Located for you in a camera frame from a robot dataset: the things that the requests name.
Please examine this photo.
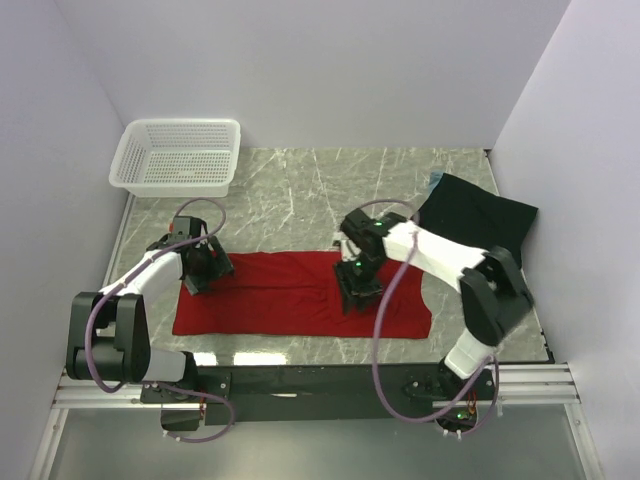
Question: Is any red t-shirt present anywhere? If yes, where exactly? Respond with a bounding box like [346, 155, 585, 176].
[172, 250, 433, 341]

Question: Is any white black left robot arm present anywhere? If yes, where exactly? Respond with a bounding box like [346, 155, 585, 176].
[65, 215, 234, 393]

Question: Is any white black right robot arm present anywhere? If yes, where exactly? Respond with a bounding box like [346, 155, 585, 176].
[334, 209, 534, 397]

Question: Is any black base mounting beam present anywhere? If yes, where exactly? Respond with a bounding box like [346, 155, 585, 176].
[139, 363, 491, 431]

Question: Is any white perforated plastic basket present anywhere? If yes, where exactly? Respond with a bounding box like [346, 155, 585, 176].
[109, 118, 241, 198]

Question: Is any folded black t-shirt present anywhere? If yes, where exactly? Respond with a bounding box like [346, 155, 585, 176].
[419, 173, 539, 267]

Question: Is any aluminium frame rail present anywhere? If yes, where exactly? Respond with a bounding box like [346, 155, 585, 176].
[51, 364, 581, 410]

